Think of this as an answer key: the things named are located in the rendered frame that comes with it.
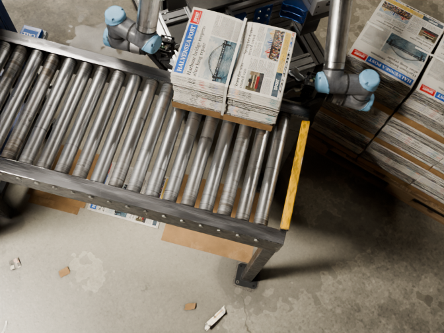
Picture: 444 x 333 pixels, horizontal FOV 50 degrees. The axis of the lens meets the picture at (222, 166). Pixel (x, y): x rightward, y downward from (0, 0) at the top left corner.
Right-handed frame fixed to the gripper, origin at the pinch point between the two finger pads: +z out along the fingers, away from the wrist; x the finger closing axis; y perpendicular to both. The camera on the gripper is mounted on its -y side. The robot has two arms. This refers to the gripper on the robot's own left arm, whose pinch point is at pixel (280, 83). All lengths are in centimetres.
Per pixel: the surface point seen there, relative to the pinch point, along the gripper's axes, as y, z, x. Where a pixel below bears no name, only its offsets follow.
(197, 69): 24.0, 29.0, 18.7
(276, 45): 24.3, 5.6, 2.2
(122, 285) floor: -79, 47, 79
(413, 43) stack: 4, -48, -32
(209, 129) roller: 0.8, 21.3, 27.5
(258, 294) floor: -79, -18, 67
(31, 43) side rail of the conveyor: 1, 96, 11
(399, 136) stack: -28, -59, -7
